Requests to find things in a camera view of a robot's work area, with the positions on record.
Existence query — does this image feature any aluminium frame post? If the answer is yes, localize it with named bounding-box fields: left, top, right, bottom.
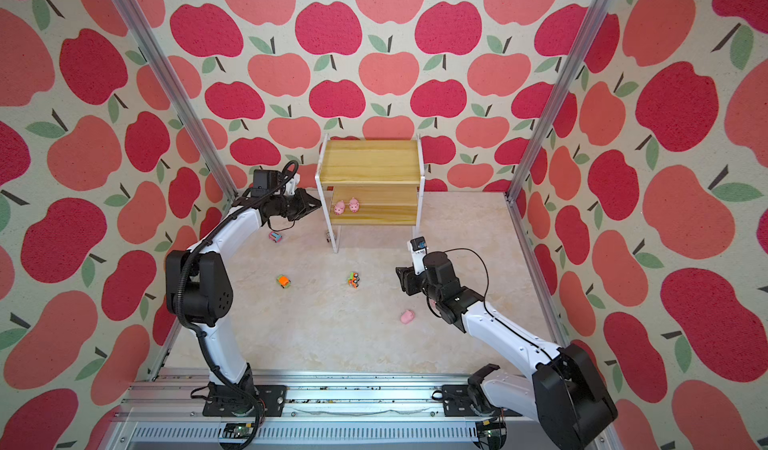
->
left=111, top=0, right=238, bottom=202
left=505, top=0, right=614, bottom=210

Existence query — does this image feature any front aluminium rail frame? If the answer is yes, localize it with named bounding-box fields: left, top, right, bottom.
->
left=95, top=368, right=555, bottom=449

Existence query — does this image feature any left aluminium frame post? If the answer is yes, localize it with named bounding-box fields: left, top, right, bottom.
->
left=111, top=0, right=238, bottom=202

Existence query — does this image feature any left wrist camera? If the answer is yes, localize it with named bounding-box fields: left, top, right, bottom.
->
left=281, top=174, right=301, bottom=197

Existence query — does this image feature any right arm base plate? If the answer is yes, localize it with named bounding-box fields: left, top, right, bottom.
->
left=431, top=384, right=521, bottom=418

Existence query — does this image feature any black corrugated cable conduit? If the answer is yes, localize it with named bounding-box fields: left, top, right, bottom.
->
left=173, top=160, right=301, bottom=448

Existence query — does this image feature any right aluminium frame post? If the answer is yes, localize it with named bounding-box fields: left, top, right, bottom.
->
left=505, top=0, right=614, bottom=210

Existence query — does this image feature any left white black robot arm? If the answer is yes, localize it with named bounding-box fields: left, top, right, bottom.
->
left=165, top=160, right=321, bottom=394

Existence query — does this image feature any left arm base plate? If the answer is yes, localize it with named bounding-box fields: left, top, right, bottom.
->
left=202, top=383, right=287, bottom=418

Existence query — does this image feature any multicolour toy car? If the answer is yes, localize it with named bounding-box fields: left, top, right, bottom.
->
left=347, top=272, right=360, bottom=288

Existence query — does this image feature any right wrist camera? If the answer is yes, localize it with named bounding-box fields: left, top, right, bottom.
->
left=409, top=236, right=428, bottom=275

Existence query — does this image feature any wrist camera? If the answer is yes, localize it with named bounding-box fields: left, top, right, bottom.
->
left=281, top=174, right=301, bottom=197
left=409, top=236, right=428, bottom=275

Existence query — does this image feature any orange green toy car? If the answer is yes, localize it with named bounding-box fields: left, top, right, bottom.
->
left=277, top=275, right=291, bottom=288

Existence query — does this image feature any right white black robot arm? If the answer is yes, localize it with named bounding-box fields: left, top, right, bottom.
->
left=395, top=249, right=619, bottom=449

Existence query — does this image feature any wooden two-tier white-frame shelf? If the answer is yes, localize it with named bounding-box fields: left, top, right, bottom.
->
left=315, top=137, right=426, bottom=251

